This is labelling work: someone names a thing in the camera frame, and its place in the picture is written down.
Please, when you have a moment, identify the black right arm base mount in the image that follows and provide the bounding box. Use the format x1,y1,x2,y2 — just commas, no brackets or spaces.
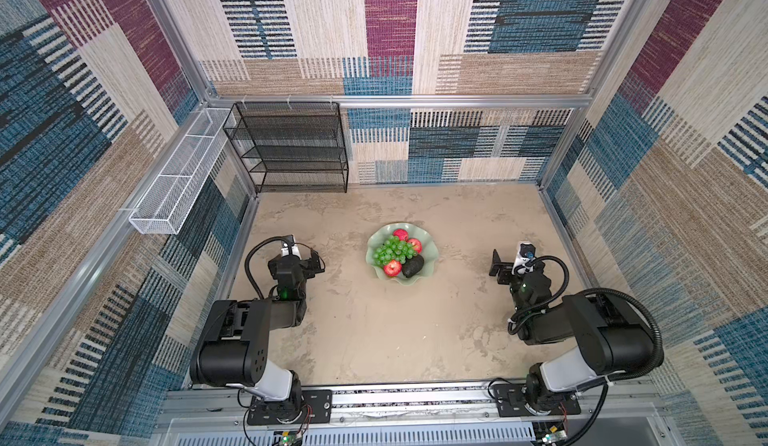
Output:
486,378,581,418

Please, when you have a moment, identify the light green wavy fruit bowl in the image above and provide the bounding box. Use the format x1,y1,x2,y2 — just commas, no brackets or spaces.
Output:
365,223,439,286

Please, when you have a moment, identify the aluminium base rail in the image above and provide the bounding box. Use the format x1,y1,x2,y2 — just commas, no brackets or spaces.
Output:
149,379,679,446

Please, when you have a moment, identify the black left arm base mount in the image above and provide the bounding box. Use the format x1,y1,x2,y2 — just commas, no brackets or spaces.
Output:
245,375,333,427

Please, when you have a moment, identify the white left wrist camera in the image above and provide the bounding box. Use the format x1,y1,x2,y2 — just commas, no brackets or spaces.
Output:
280,235,301,260

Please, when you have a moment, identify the red apple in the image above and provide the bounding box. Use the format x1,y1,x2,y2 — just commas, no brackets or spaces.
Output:
407,238,422,254
382,260,402,277
392,229,409,241

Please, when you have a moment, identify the green grape bunch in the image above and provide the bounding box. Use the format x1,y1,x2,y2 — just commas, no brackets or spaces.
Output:
372,236,418,268

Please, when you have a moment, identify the aluminium horizontal frame bar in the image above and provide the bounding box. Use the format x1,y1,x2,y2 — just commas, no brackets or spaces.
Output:
207,94,593,109

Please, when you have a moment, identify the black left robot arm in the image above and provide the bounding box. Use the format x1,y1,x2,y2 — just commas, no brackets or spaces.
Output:
189,247,325,411

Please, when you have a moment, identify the black wire shelf rack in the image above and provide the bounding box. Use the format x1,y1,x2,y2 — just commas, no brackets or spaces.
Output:
223,102,349,193

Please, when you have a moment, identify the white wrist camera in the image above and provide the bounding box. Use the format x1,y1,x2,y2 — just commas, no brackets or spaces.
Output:
513,242,536,277
280,235,301,260

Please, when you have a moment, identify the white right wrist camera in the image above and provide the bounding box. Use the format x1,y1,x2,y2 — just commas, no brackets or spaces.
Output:
513,242,536,277

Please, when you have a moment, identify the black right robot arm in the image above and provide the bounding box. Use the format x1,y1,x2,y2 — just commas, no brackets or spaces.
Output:
487,242,664,416

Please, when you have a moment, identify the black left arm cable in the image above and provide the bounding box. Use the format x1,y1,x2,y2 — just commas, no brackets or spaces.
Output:
243,235,295,301

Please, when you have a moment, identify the white wire mesh basket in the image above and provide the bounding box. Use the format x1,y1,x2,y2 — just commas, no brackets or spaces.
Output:
129,108,229,235

